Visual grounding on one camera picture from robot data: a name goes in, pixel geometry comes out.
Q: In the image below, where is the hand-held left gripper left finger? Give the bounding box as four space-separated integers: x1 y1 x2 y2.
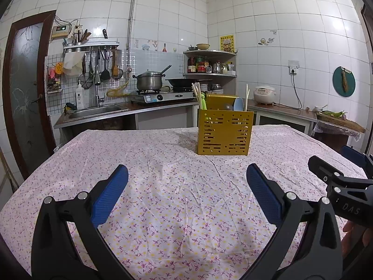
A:
31 164 137 280

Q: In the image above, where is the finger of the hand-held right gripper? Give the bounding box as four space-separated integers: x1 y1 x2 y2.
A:
339 145 373 179
308 155 373 191

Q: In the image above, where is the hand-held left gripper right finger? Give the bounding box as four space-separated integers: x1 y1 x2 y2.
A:
239 163 344 280

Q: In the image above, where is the yellow perforated utensil holder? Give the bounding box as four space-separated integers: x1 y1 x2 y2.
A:
197 94 255 156

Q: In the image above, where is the person's right hand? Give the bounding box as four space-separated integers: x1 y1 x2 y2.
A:
342 221 373 259

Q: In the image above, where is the wooden cutting board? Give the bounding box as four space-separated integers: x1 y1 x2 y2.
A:
316 112 366 135

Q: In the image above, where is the pink floral tablecloth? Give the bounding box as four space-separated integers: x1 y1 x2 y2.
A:
0 124 369 280

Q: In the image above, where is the brown side counter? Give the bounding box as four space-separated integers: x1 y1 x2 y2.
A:
248 101 318 137

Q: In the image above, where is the steel kitchen counter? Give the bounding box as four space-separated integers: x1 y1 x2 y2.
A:
53 99 202 141

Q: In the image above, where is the round green hanging board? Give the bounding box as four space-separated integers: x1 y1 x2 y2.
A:
332 66 356 97

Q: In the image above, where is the steel sink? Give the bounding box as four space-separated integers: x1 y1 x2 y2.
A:
68 105 131 121

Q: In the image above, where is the white rice cooker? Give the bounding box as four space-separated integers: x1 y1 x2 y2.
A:
253 85 276 105

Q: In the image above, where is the white soap bottle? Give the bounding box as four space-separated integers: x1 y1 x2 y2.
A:
75 80 85 110

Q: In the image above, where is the steel gas stove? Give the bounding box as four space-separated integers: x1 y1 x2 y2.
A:
127 91 199 105

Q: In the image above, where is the steel pot with lid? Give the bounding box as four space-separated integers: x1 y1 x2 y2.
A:
132 65 172 91

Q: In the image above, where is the black hanging ladle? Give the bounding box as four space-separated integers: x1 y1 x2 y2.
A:
100 49 111 82

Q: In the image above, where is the grey corner shelf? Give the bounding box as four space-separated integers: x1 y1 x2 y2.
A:
183 49 238 94

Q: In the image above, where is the brown frosted glass door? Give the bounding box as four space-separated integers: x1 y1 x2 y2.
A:
2 10 57 180

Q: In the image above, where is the black wok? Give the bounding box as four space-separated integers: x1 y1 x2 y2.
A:
165 77 213 88

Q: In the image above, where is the white hanging plastic bag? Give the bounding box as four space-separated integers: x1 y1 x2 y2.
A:
62 53 87 77

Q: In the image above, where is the row of condiment bottles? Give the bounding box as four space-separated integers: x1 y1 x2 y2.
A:
187 56 235 74

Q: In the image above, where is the black power cable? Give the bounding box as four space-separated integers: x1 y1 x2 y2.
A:
275 68 304 110

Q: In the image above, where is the yellow hose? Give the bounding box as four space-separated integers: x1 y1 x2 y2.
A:
106 79 130 98

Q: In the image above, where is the white wire grid panel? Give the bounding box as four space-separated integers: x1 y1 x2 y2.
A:
45 54 65 115

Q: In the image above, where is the steel wall utensil rack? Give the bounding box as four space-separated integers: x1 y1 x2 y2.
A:
62 38 120 54

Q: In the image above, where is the yellow wall poster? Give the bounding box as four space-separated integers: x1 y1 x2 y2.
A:
220 35 235 53

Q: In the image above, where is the beige wall control box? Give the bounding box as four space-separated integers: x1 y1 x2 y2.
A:
51 24 71 39

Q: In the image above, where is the grey vertical wall pipe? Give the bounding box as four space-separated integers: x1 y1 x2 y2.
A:
127 0 140 68

